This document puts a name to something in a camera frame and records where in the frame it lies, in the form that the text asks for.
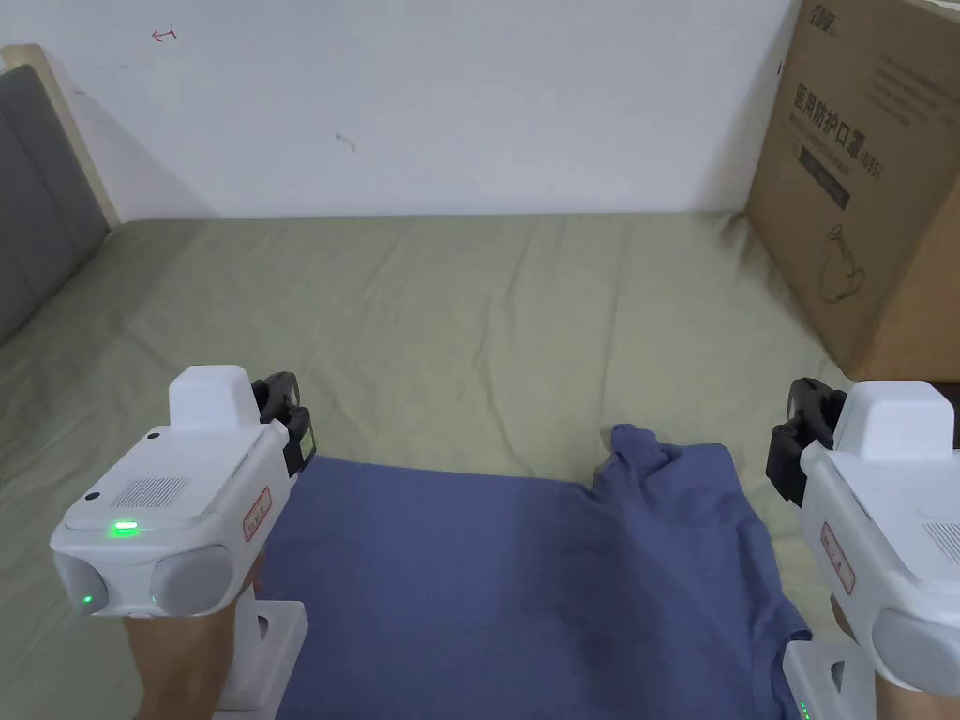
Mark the dark blue shirt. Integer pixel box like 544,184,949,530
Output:
253,423,816,720

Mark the person's left hand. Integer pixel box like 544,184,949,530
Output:
123,549,269,680

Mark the grey padded headboard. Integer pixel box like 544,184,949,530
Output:
0,42,123,348

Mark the person's right hand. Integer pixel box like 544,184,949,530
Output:
828,591,960,720

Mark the person's left forearm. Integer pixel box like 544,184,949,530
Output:
138,677,228,720

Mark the bed with pale green sheet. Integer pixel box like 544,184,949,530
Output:
0,213,960,720

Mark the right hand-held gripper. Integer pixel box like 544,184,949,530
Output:
764,376,960,720

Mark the large brown cardboard carton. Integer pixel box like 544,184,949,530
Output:
745,0,960,385

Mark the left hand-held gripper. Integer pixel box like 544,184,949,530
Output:
50,364,319,711

